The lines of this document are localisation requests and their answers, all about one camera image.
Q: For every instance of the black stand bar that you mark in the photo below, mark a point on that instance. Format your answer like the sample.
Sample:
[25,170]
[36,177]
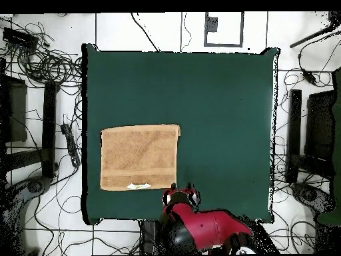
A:
[294,120]
[49,120]

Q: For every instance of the black slanted rod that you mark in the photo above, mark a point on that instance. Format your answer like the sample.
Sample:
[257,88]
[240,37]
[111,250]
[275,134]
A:
[311,36]

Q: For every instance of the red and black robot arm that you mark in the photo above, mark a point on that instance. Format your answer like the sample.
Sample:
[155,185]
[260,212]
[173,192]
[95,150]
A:
[210,226]

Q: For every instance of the tan terry towel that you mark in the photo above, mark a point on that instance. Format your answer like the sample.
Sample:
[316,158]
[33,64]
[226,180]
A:
[138,157]

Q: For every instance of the dark flat panel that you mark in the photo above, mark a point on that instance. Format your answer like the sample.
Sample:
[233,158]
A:
[16,112]
[319,125]

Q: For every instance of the black power strip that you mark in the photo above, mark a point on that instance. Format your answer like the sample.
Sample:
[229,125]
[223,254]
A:
[71,146]

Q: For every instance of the black flat box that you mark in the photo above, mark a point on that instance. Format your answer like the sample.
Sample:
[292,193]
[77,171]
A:
[20,38]

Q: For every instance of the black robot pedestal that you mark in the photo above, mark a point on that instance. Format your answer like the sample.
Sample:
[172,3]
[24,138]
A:
[151,237]

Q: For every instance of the dark green table cloth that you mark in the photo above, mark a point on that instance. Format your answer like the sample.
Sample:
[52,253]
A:
[213,120]

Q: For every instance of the grey square frame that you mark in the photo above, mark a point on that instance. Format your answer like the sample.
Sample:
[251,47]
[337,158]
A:
[223,45]

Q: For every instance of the black power adapter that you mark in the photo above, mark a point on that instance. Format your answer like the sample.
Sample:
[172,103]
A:
[309,76]

